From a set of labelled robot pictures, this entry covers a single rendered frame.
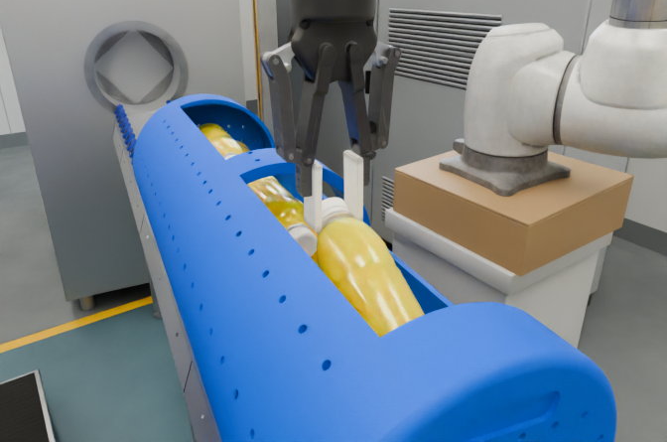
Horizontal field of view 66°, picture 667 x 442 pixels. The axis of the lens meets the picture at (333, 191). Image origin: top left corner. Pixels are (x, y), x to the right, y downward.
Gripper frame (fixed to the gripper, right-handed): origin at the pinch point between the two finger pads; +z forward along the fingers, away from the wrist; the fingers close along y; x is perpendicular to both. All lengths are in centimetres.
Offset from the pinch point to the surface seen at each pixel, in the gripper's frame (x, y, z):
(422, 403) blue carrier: 24.9, 6.3, 2.9
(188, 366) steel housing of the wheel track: -25.3, 13.6, 36.7
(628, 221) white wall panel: -126, -252, 110
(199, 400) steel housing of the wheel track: -17.2, 13.5, 36.7
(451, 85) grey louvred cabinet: -136, -122, 22
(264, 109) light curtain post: -113, -30, 18
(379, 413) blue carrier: 23.6, 8.3, 3.8
